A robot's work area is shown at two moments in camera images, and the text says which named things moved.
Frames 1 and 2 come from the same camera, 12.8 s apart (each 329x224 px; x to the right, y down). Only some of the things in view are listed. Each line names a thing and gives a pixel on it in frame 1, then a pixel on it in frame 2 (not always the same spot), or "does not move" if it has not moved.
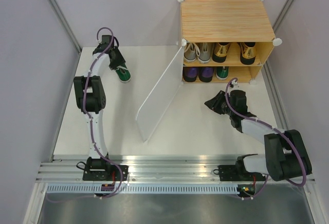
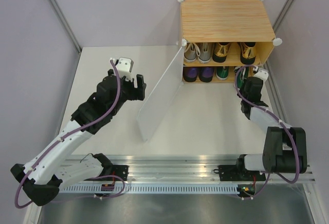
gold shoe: (220, 51) does not move
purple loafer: (189, 73) does not move
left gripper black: (120, 61) to (136, 93)
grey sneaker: (204, 56) does not move
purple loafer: (205, 74) does not move
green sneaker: (222, 72) does not move
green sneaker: (123, 73) to (242, 74)
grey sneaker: (189, 54) does not move
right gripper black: (214, 102) to (242, 87)
